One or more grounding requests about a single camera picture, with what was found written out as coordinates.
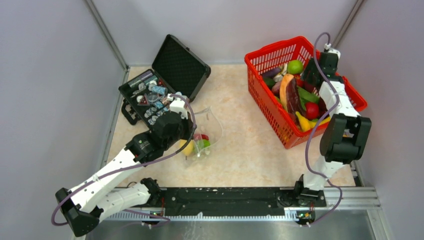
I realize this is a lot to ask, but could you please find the yellow lemon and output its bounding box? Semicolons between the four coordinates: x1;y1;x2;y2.
179;139;195;157

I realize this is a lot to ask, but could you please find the red plastic basket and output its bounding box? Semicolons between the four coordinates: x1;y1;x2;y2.
244;36;368;149

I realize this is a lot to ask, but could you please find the green starfruit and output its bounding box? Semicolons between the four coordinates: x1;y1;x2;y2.
196;139;211;151

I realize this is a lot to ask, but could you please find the clear zip top bag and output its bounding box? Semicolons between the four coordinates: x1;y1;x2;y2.
181;106;223;164

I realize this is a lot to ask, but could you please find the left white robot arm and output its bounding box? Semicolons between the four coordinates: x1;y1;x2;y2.
51;111;197;237

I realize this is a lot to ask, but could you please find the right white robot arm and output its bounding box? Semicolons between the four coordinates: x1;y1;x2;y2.
293;51;372;206

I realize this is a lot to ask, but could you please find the green apple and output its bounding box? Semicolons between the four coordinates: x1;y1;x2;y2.
287;59;304;75

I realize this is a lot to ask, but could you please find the green leaf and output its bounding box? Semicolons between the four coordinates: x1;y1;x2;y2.
297;86;320;104

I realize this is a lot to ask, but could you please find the dark purple eggplant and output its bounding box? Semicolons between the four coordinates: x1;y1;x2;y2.
285;79;306;124

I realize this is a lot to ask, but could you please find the dark green avocado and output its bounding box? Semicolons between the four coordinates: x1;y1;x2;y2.
262;77;276;89

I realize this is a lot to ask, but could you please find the black open case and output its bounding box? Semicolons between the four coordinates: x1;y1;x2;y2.
118;34;211;128

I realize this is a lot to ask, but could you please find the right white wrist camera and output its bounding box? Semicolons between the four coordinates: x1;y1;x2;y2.
324;43;341;59

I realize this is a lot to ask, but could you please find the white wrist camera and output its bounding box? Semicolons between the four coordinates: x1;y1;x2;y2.
324;43;341;59
167;93;189;119

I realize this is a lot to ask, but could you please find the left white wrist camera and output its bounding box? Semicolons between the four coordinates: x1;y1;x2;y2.
167;93;189;119

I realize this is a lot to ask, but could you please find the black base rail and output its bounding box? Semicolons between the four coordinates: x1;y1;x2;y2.
136;187;327;217

